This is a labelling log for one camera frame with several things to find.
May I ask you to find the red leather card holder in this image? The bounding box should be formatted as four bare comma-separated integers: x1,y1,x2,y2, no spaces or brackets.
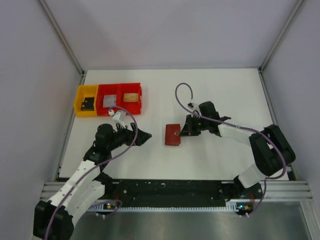
164,123,181,147

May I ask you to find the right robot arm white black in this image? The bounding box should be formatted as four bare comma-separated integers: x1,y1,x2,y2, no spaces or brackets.
179,101,296,199

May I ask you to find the gold card in bin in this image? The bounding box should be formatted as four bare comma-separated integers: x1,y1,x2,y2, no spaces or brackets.
123,93,140,103

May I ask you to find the red plastic bin middle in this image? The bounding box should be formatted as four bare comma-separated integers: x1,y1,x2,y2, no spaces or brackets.
96,84,120,116

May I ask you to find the aluminium frame post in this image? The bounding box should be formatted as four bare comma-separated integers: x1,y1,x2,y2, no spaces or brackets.
258,0,307,73
36,0,85,76

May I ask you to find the red plastic bin right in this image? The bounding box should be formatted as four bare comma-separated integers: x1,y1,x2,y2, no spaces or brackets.
119,82,142,115

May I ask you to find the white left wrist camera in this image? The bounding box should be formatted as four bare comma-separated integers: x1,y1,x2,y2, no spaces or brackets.
108,108,127,128

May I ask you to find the white slotted cable duct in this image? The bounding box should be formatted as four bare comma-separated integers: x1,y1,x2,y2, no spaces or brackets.
87,201,253,213

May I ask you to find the aluminium left frame post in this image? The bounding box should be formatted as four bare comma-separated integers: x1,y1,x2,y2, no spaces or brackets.
36,0,85,76

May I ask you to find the yellow plastic bin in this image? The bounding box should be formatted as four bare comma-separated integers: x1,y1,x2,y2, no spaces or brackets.
73,84,98,117

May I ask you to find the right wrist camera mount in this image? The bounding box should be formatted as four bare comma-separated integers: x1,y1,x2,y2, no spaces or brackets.
187,100,200,114

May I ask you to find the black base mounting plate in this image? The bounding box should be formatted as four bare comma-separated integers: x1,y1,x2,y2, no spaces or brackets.
99,179,262,208

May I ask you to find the aluminium front frame rail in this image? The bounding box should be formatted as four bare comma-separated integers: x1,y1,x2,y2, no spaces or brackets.
40,180,313,202

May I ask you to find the aluminium right frame post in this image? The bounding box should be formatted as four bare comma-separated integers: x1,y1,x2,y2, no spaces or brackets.
258,0,307,73

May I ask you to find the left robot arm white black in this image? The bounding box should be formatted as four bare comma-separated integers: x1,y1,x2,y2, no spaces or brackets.
33,123,152,240

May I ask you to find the silver card in bin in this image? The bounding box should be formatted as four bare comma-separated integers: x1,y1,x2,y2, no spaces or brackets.
102,94,117,108

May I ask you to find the red plastic bin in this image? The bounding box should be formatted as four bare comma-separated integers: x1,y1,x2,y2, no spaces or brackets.
119,82,142,115
96,84,120,116

